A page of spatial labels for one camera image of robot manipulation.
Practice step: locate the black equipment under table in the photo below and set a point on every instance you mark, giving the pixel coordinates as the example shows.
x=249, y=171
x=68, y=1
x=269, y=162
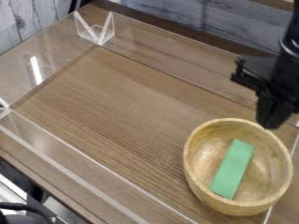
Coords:
x=26, y=210

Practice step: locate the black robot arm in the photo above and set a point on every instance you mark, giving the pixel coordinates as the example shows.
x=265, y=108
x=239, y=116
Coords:
x=290, y=40

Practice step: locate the clear acrylic corner bracket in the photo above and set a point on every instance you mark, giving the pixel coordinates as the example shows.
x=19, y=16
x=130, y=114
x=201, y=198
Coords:
x=97, y=34

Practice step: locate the clear acrylic wall panel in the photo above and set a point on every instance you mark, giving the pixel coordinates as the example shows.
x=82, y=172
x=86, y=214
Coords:
x=94, y=190

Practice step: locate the wooden bowl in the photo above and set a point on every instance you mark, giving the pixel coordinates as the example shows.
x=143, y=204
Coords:
x=269, y=173

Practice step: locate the green rectangular block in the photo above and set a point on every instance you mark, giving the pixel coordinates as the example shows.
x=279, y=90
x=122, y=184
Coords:
x=233, y=167

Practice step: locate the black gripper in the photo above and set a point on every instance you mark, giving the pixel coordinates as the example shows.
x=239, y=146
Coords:
x=271, y=75

